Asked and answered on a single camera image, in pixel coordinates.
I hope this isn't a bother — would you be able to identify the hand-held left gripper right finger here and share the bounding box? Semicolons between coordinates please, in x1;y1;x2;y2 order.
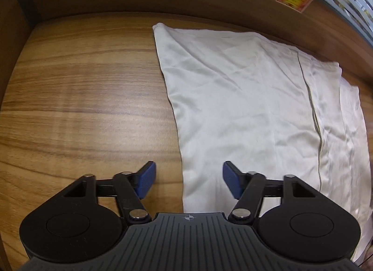
222;160;331;226

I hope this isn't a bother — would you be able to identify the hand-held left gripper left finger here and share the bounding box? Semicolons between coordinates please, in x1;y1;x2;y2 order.
44;160;157;225

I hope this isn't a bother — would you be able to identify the white short-sleeved shirt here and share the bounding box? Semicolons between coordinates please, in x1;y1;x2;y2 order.
152;22;373;261

